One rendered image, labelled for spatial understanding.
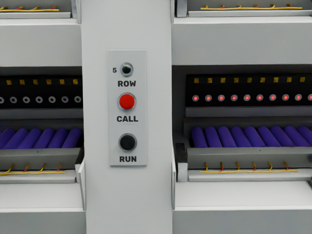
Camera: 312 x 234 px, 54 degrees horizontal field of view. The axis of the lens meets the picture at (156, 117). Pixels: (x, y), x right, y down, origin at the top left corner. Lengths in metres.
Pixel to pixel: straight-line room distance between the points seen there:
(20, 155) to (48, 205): 0.09
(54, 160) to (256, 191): 0.26
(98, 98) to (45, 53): 0.08
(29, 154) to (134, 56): 0.19
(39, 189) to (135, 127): 0.15
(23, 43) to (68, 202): 0.18
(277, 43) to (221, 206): 0.19
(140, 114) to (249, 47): 0.14
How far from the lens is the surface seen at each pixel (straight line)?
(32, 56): 0.37
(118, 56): 0.33
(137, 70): 0.33
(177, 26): 0.34
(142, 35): 0.33
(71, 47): 0.35
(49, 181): 0.41
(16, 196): 0.40
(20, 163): 0.44
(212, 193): 0.38
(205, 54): 0.35
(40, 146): 0.46
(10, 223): 0.39
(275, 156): 0.43
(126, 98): 0.32
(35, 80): 0.51
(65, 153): 0.42
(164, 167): 0.34
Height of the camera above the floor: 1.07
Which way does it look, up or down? 4 degrees down
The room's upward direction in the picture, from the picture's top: 1 degrees counter-clockwise
